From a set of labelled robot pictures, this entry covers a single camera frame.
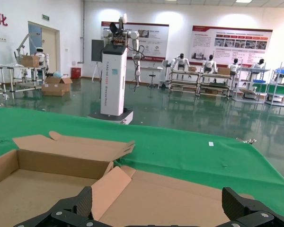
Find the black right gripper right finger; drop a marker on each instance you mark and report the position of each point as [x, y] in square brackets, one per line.
[234, 205]

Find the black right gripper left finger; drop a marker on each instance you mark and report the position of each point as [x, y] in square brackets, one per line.
[84, 201]

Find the open brown cardboard box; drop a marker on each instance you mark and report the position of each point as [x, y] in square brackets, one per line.
[60, 82]

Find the metal cloth clip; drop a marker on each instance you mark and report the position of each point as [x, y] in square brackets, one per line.
[248, 141]

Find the small white label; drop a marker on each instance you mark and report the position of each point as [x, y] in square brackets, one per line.
[211, 144]

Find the green table cloth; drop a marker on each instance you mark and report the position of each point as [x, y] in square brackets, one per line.
[168, 146]

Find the red bin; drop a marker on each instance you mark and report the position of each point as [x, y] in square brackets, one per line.
[76, 73]

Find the black stool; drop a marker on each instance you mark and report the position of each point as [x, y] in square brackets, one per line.
[152, 76]

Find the white floor machine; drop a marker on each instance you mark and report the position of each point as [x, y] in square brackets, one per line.
[165, 75]

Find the dark panel on stand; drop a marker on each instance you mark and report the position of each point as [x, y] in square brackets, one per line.
[97, 50]

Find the beige door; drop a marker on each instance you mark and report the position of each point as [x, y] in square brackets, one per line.
[49, 52]

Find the green exit sign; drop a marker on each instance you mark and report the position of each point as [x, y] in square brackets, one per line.
[45, 17]

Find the pipe-frame workbench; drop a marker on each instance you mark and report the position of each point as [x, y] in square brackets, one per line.
[215, 86]
[183, 81]
[26, 78]
[251, 94]
[280, 94]
[0, 85]

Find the white wall pipe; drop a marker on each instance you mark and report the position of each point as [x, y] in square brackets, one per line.
[82, 30]

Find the wall switch panel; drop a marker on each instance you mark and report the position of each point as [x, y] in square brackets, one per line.
[0, 39]

